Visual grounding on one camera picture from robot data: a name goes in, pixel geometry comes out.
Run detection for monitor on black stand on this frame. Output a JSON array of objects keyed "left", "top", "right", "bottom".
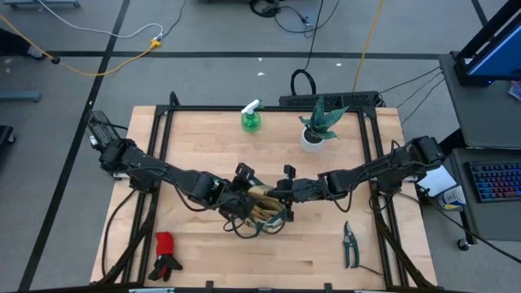
[{"left": 453, "top": 0, "right": 521, "bottom": 87}]

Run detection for black cable bundle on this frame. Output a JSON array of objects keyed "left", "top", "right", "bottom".
[{"left": 247, "top": 0, "right": 314, "bottom": 38}]

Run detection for grey computer cart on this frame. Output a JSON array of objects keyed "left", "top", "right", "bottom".
[{"left": 438, "top": 52, "right": 521, "bottom": 242}]

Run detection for green spray bottle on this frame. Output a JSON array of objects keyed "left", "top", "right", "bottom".
[{"left": 240, "top": 98, "right": 265, "bottom": 134}]

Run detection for blue yellow can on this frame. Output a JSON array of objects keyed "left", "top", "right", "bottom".
[{"left": 437, "top": 185, "right": 467, "bottom": 212}]

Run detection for green pruning shears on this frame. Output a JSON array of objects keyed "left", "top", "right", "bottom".
[{"left": 343, "top": 220, "right": 361, "bottom": 269}]

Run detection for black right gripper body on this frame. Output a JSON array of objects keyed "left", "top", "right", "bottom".
[{"left": 278, "top": 164, "right": 329, "bottom": 223}]

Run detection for potted snake plant white pot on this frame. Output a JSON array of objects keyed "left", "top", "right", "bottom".
[{"left": 298, "top": 95, "right": 350, "bottom": 154}]

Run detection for black perforated power bar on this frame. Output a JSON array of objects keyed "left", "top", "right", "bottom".
[{"left": 278, "top": 90, "right": 382, "bottom": 109}]

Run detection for white floor cable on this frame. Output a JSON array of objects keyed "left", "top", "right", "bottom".
[{"left": 36, "top": 0, "right": 164, "bottom": 40}]

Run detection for grey metal stand foot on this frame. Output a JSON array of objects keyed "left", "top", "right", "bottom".
[
  {"left": 0, "top": 91, "right": 42, "bottom": 103},
  {"left": 2, "top": 0, "right": 81, "bottom": 10}
]

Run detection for backlit keyboard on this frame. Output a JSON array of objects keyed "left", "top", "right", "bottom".
[{"left": 467, "top": 160, "right": 521, "bottom": 203}]

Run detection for yellow floor cable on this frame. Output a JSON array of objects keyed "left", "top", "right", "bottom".
[{"left": 0, "top": 14, "right": 163, "bottom": 77}]

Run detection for black aluminium table frame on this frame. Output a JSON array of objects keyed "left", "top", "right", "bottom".
[{"left": 97, "top": 91, "right": 439, "bottom": 293}]

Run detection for red black gardening glove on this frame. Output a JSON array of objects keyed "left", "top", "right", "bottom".
[{"left": 147, "top": 231, "right": 184, "bottom": 282}]

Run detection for black coiled cable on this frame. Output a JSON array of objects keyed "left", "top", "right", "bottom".
[{"left": 290, "top": 0, "right": 326, "bottom": 97}]

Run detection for black mesh box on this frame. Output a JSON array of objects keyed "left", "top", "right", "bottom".
[{"left": 86, "top": 110, "right": 120, "bottom": 148}]

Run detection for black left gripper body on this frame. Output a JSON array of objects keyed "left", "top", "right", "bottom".
[{"left": 219, "top": 162, "right": 256, "bottom": 223}]

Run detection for yellow hanging cord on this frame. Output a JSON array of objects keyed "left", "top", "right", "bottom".
[{"left": 352, "top": 0, "right": 386, "bottom": 93}]

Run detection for person's leg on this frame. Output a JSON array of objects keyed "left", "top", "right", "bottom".
[{"left": 0, "top": 27, "right": 46, "bottom": 60}]

